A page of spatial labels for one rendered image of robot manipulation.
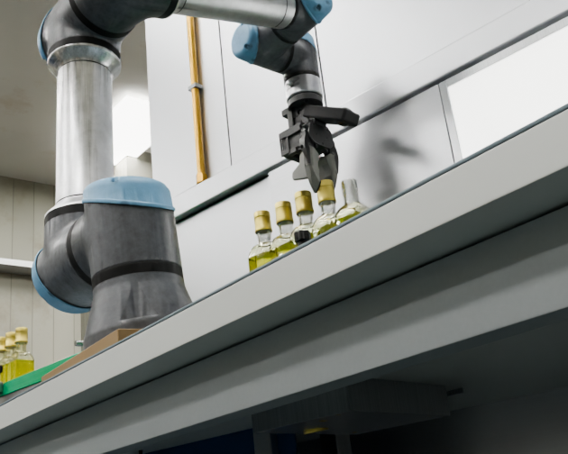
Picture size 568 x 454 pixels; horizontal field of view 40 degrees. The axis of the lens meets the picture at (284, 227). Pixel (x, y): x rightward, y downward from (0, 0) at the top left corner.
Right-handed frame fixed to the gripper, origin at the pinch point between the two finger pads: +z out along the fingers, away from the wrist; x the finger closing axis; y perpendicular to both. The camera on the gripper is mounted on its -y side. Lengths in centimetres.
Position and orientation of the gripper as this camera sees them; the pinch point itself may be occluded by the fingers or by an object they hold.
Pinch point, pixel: (325, 186)
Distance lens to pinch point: 149.9
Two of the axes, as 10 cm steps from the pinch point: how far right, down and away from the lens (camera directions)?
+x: -6.9, -2.0, -6.9
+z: 1.1, 9.2, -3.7
